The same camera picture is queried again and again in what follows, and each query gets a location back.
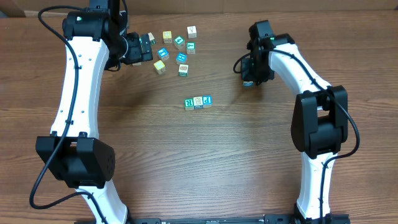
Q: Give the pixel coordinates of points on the blue letter H block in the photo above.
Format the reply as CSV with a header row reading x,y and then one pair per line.
x,y
181,58

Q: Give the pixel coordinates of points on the yellow block top row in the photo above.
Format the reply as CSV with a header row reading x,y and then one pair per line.
x,y
167,37

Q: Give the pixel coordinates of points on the yellow block number 1 side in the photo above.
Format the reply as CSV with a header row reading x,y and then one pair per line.
x,y
159,67

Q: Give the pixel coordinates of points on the white picture block blue side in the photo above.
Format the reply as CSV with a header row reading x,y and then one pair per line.
x,y
248,84

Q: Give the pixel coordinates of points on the white block green number side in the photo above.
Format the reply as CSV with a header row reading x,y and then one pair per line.
x,y
151,38

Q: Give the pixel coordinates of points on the blue letter T block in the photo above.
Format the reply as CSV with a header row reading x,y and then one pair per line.
x,y
163,54

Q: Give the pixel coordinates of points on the white block M side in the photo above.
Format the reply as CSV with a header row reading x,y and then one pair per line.
x,y
192,32

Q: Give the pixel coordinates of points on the green number 7 block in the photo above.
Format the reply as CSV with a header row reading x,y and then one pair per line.
x,y
191,48

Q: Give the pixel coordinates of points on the green letter R block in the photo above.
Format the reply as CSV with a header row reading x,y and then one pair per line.
x,y
189,104

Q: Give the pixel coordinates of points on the pineapple picture block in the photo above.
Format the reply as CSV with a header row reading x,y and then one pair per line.
x,y
183,70

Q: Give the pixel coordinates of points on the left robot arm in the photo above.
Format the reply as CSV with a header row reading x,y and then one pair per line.
x,y
96,39

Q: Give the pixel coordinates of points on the pretzel picture block blue side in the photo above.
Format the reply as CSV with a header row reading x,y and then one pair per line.
x,y
198,102

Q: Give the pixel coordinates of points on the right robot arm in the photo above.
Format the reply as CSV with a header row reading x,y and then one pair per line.
x,y
320,120

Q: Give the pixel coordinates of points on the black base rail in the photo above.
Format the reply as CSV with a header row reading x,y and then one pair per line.
x,y
266,219

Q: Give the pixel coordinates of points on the green number 4 block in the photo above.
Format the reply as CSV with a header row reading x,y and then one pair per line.
x,y
179,42

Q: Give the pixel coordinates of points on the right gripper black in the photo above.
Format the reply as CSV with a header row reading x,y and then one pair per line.
x,y
248,74

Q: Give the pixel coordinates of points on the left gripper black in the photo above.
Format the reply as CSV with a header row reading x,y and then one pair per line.
x,y
136,54

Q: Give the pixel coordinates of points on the blue letter P block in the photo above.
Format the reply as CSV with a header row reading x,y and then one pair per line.
x,y
207,101

